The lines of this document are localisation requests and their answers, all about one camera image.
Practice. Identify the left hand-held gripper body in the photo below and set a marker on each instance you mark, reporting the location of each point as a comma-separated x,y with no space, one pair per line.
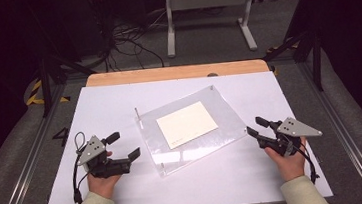
90,150

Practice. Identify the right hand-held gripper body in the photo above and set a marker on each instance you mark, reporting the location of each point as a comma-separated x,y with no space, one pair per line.
294,128

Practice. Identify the clear acrylic frame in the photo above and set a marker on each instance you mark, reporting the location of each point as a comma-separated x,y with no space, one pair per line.
228,124

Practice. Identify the person's left hand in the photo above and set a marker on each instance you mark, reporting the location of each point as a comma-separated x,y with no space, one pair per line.
102,185

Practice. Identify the person's right hand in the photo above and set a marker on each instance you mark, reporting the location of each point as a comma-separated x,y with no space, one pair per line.
289,165

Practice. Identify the white board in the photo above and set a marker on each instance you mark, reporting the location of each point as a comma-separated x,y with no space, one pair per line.
102,106

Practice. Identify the cream paper sheet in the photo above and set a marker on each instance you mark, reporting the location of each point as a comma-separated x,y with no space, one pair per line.
187,124

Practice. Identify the black metal stand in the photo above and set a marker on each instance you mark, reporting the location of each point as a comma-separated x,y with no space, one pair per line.
46,91
317,68

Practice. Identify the yellow black floor tape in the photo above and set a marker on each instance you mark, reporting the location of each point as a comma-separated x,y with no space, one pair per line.
281,47

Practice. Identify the wooden table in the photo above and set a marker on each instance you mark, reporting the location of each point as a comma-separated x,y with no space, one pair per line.
166,74

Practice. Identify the metal frame standoff pin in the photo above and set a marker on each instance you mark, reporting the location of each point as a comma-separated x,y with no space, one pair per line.
211,87
137,113
163,168

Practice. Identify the aluminium floor rail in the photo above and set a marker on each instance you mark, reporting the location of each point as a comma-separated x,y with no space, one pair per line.
25,170
346,133

